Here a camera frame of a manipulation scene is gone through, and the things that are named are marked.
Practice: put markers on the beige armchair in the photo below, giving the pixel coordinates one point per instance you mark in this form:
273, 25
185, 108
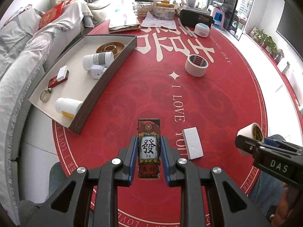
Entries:
100, 9

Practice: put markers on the potted plants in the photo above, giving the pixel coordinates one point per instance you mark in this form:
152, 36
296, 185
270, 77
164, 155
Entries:
267, 43

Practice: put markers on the grey cardboard box tray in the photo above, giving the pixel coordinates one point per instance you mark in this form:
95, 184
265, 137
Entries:
80, 84

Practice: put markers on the black radio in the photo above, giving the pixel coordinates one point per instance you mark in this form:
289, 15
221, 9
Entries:
191, 18

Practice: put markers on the grey fabric sofa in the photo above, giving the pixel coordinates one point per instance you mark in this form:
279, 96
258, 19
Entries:
27, 49

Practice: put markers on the white foam block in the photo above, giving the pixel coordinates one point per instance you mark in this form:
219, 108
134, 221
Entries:
192, 143

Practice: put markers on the white power adapter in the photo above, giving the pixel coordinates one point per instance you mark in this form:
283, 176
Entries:
97, 71

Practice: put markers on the white bottle yellow label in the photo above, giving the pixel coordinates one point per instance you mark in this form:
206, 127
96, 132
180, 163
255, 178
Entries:
67, 107

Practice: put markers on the red card box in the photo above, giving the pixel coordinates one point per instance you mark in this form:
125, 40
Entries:
53, 82

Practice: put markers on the clear jar of biscuits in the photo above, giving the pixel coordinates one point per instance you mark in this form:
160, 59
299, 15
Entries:
143, 11

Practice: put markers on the white teal round container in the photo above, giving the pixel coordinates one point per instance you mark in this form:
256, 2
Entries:
202, 30

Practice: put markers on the red cushion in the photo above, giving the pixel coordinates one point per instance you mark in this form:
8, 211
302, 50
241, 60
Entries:
54, 13

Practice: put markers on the round red rug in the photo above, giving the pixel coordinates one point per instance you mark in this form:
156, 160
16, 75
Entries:
153, 83

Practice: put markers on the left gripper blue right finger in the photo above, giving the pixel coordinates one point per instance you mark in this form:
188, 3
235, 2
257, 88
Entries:
227, 204

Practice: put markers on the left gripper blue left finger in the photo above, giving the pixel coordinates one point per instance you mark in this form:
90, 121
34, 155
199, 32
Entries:
69, 205

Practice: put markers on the grey card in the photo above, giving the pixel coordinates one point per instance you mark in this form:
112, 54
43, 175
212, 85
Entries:
62, 74

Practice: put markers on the brown round tape disc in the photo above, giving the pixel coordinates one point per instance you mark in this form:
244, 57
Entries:
114, 47

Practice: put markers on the white pill bottle grey label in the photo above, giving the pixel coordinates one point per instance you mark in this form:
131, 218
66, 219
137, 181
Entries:
104, 59

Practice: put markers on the white paper sheet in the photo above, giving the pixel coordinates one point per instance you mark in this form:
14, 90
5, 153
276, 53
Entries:
151, 21

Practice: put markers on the white tape roll striped core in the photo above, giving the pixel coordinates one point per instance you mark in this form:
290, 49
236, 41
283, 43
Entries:
196, 65

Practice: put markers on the mahjong pattern card box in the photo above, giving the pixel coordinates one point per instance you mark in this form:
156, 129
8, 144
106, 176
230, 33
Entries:
149, 148

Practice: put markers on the pink stool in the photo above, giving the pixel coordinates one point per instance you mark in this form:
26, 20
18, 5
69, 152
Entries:
218, 16

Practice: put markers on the tape roll yellow core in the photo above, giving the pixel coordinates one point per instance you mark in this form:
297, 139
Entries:
251, 134

